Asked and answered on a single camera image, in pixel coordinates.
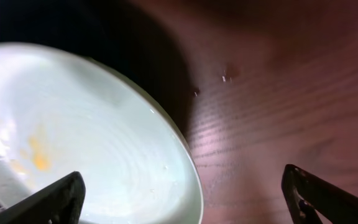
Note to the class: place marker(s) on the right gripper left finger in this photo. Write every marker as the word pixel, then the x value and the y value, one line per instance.
pixel 60 202

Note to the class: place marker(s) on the round black tray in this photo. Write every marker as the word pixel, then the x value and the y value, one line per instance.
pixel 115 33

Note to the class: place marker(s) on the green plate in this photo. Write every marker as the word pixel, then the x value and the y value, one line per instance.
pixel 60 113

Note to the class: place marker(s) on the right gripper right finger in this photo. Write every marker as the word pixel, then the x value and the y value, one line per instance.
pixel 307 196

